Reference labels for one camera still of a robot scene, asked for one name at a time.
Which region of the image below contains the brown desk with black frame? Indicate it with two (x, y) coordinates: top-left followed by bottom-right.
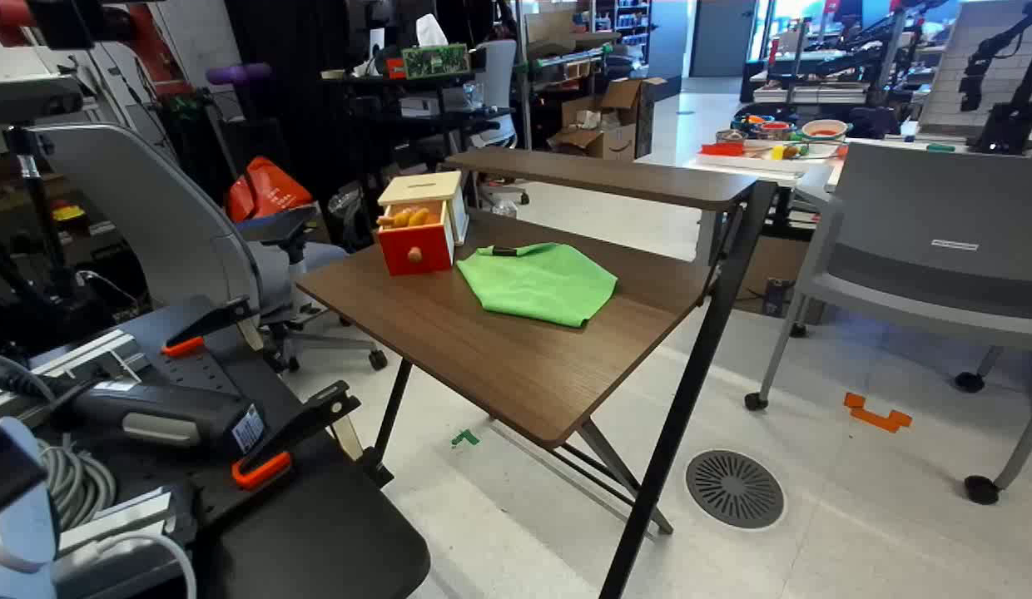
(298, 146), (783, 599)

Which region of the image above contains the cardboard box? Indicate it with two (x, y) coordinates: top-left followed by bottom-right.
(554, 76), (652, 162)

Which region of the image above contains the orange toy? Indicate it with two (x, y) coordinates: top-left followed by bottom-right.
(700, 132), (752, 159)

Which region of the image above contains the grey chair with metal legs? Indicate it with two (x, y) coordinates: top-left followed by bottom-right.
(743, 139), (1032, 508)

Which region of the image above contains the red-fronted wooden drawer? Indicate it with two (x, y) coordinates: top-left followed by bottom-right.
(372, 199), (459, 281)

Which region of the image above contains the green cloth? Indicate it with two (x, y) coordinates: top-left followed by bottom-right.
(454, 239), (622, 333)

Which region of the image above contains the grey office chair with castors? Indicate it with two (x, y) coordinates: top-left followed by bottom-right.
(27, 120), (394, 377)

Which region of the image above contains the black shelf unit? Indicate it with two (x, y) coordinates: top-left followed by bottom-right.
(318, 62), (523, 212)

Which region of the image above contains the black and grey camera device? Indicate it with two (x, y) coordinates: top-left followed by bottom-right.
(65, 381), (271, 455)

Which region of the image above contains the orange sponge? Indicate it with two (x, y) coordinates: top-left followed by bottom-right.
(381, 203), (443, 232)

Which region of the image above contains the black clamp with orange handle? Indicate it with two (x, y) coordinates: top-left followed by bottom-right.
(157, 295), (252, 364)
(228, 381), (368, 492)

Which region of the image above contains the grey cable bundle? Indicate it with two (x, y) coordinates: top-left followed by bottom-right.
(34, 434), (121, 532)

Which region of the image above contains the orange bag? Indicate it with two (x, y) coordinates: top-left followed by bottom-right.
(222, 154), (318, 225)

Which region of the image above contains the cream wooden drawer box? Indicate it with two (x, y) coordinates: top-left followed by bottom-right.
(378, 167), (478, 254)

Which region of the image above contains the green box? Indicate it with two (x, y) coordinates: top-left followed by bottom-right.
(401, 44), (473, 82)

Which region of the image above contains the round floor drain grate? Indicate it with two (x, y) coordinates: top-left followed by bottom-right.
(682, 445), (788, 532)

